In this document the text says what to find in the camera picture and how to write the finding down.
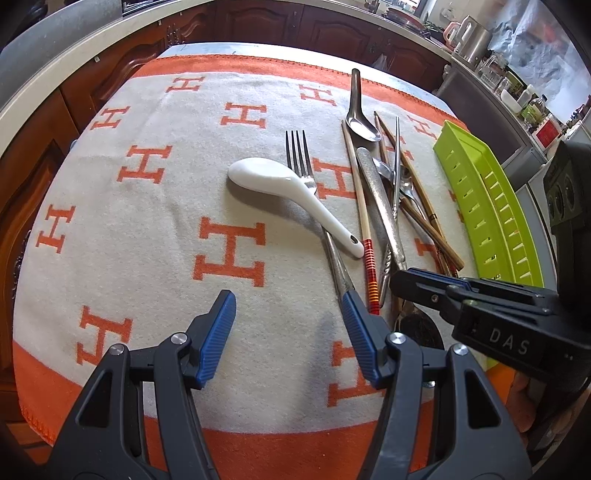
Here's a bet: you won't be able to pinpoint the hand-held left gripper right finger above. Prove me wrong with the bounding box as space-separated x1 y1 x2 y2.
341 291 535 480

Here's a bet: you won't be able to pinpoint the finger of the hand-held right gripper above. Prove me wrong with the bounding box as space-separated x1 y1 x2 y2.
390 268 546 330
444 276 560 318

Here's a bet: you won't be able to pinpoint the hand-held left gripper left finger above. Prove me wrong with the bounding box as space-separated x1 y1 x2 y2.
52 290 238 480

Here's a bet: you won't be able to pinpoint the embossed steel spoon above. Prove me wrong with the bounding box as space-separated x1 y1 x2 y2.
373 158 394 309

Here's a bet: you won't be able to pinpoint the gold-banded wooden chopstick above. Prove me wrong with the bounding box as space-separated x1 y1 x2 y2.
383 126 465 273

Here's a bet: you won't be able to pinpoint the steel fork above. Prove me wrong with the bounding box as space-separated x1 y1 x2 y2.
285 130 358 303

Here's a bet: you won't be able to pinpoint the red-striped wooden chopstick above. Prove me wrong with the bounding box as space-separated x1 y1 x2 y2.
342 119 380 316

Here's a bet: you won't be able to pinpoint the green plastic utensil tray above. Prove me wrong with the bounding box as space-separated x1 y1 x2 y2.
433 119 546 370

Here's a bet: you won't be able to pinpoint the steel table knife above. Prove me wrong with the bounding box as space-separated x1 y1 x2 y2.
355 147 408 278

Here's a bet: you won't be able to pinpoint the small steel spoon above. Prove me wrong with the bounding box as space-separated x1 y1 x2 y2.
399 165 419 205

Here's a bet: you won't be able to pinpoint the steel chopstick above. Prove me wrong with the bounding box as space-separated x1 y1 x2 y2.
390 116 400 209
394 116 404 211

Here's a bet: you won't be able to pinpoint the white ceramic spoon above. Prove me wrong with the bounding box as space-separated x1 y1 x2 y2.
228 157 365 258

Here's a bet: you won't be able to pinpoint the long-handled steel spoon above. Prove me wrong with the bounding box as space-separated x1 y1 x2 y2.
346 68 383 143

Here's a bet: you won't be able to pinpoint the person's right hand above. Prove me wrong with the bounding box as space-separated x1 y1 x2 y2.
507 369 546 435

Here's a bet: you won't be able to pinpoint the orange grey printed blanket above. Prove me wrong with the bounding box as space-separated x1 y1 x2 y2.
11 54 555 480

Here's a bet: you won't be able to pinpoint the red labelled box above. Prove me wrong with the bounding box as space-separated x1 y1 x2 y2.
533 117 562 147

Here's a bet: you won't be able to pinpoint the clear plastic bottle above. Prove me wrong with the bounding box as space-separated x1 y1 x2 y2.
522 94 548 123

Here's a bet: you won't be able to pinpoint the grey side cabinet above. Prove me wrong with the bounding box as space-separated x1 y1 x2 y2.
436 58 552 195

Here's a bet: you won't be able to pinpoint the glass jar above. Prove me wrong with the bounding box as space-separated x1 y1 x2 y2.
480 51 509 89

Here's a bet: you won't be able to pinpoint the red frying pan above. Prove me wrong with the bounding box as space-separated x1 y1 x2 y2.
387 6 428 29

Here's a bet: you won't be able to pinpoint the brown wooden kitchen cabinets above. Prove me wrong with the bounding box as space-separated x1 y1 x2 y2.
0 0 451 416

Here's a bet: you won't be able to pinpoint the white kitchen countertop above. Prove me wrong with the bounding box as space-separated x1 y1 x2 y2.
0 0 453 153

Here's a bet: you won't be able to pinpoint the steel kettle pink handle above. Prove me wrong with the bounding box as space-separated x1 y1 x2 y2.
444 15 491 64

